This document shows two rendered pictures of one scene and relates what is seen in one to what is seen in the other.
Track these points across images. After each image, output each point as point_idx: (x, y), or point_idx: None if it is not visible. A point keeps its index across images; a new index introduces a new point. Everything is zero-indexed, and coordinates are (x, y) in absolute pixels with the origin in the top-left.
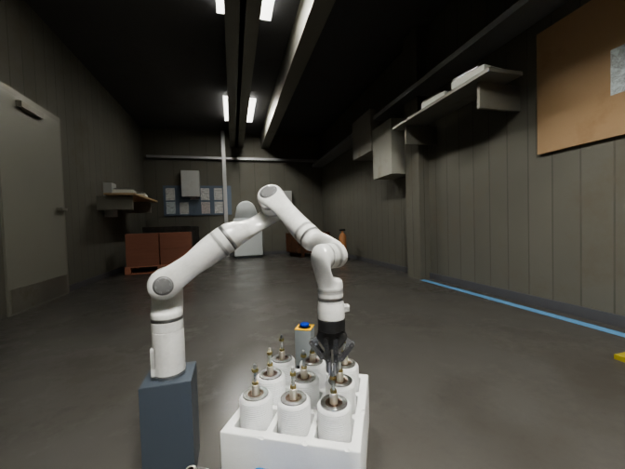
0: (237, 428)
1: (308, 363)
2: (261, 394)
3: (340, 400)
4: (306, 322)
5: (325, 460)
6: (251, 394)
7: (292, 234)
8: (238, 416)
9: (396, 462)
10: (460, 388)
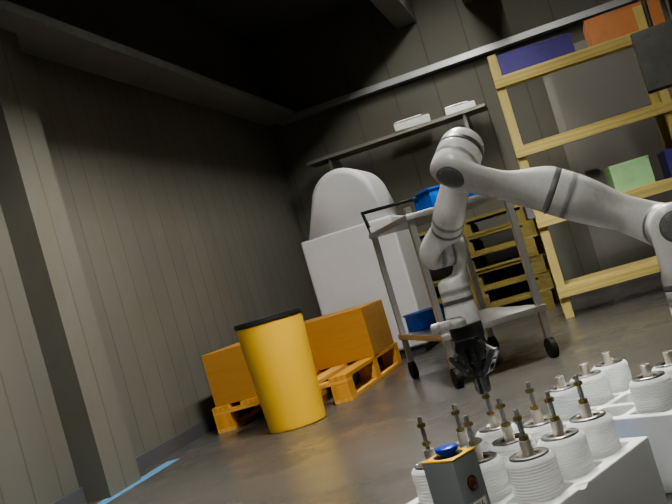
0: (624, 440)
1: (489, 453)
2: (579, 417)
3: (485, 428)
4: (439, 448)
5: None
6: (593, 416)
7: (465, 216)
8: (623, 447)
9: None
10: None
